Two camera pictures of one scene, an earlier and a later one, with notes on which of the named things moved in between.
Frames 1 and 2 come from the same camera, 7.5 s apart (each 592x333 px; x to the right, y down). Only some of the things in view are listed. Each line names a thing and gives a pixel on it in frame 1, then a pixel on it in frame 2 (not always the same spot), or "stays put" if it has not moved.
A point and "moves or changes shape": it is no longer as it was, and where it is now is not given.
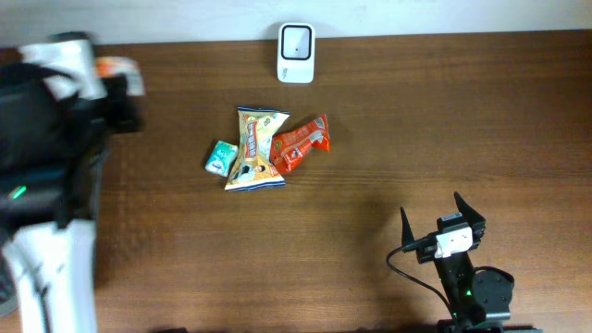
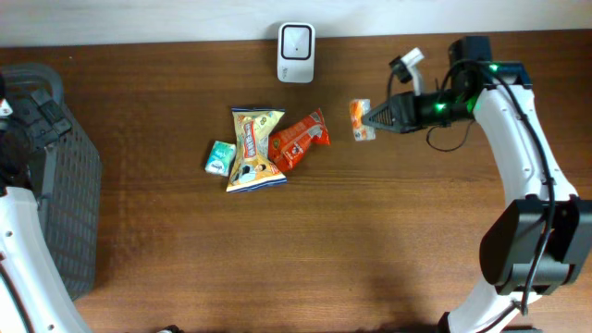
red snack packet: (288, 148) moves or changes shape
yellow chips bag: (252, 167) stays put
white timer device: (296, 52) stays put
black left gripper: (117, 96) to (45, 131)
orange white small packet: (111, 66) to (358, 108)
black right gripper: (474, 221) to (402, 117)
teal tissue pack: (222, 158) stays put
